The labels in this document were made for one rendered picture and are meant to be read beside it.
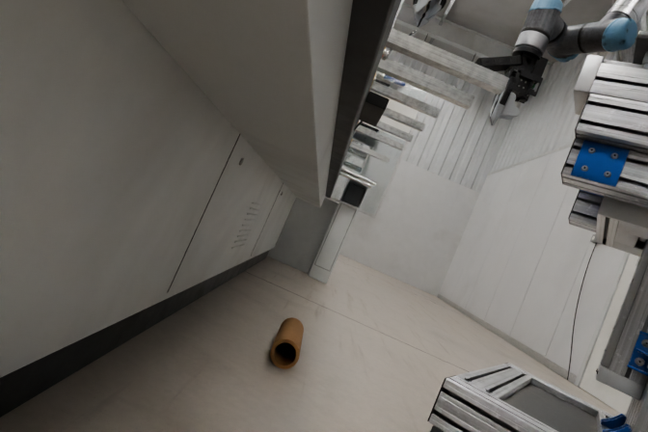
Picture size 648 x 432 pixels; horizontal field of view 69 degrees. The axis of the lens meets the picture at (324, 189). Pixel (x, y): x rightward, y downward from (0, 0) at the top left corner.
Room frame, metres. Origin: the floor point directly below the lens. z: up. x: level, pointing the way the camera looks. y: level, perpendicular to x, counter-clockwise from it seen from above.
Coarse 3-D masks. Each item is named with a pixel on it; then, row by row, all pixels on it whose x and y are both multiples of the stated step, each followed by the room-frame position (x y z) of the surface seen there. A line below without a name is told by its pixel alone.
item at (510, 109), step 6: (504, 90) 1.15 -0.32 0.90; (510, 96) 1.16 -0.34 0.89; (498, 102) 1.16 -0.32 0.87; (510, 102) 1.16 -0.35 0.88; (498, 108) 1.16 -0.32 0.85; (504, 108) 1.16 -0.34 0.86; (510, 108) 1.16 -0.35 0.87; (516, 108) 1.16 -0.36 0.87; (492, 114) 1.17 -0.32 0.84; (498, 114) 1.16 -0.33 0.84; (504, 114) 1.16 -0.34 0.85; (510, 114) 1.16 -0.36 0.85; (516, 114) 1.16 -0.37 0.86; (492, 120) 1.17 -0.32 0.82
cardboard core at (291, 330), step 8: (288, 320) 1.57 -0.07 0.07; (296, 320) 1.59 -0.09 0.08; (280, 328) 1.52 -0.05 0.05; (288, 328) 1.45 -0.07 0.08; (296, 328) 1.48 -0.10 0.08; (280, 336) 1.37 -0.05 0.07; (288, 336) 1.36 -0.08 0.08; (296, 336) 1.40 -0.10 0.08; (280, 344) 1.48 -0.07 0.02; (288, 344) 1.54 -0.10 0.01; (296, 344) 1.32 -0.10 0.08; (272, 352) 1.32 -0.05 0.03; (280, 352) 1.42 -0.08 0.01; (288, 352) 1.45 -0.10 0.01; (296, 352) 1.32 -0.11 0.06; (272, 360) 1.32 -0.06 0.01; (280, 360) 1.35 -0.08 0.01; (288, 360) 1.36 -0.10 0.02; (296, 360) 1.32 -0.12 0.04
